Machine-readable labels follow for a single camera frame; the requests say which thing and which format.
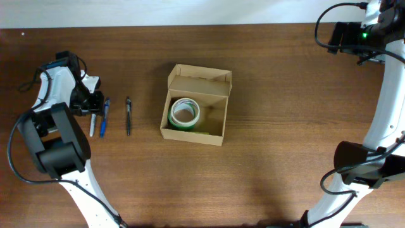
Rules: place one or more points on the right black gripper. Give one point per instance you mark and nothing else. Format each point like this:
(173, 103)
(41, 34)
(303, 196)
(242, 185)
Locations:
(340, 36)

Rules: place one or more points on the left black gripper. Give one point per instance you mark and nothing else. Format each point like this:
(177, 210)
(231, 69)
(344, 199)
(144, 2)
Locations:
(93, 103)

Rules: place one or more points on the green tape roll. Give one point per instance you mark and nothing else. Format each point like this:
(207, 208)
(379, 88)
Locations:
(183, 118)

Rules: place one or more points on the beige masking tape roll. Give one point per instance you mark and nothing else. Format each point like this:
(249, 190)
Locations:
(183, 102)

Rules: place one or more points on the yellow black utility knife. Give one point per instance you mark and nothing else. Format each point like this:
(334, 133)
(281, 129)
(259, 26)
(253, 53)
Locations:
(205, 133)

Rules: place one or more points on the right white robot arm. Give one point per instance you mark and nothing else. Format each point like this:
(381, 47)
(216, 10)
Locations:
(361, 168)

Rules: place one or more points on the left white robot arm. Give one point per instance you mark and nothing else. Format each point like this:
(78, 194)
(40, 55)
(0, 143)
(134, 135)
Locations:
(57, 144)

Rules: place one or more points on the black white marker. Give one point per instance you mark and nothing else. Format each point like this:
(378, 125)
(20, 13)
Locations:
(92, 124)

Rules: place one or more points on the blue gel pen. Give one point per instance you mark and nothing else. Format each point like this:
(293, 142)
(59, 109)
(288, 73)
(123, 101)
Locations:
(105, 118)

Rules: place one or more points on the black gel pen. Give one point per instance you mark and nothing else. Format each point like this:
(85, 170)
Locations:
(129, 110)

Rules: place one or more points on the open cardboard box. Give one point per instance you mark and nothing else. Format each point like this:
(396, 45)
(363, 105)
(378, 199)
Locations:
(211, 89)

